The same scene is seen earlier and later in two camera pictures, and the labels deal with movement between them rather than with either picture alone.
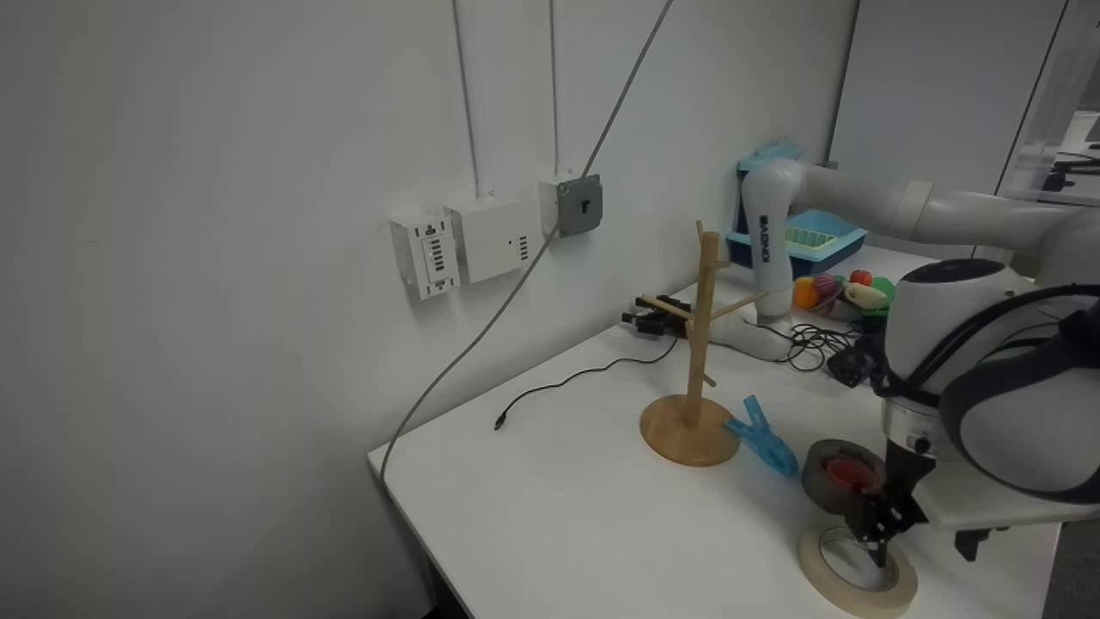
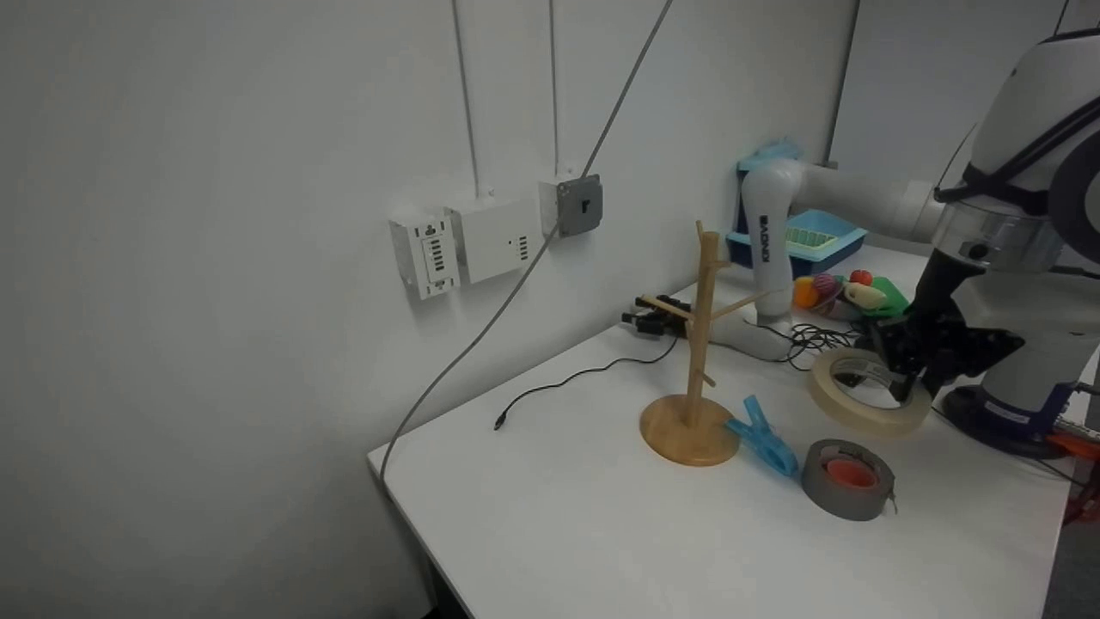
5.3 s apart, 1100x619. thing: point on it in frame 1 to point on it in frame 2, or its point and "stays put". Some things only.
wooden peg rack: x=695 y=426 stays put
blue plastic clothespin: x=761 y=433 stays put
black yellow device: x=663 y=313 stays put
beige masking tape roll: x=871 y=602 to x=880 y=420
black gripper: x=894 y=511 to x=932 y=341
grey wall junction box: x=579 y=204 stays put
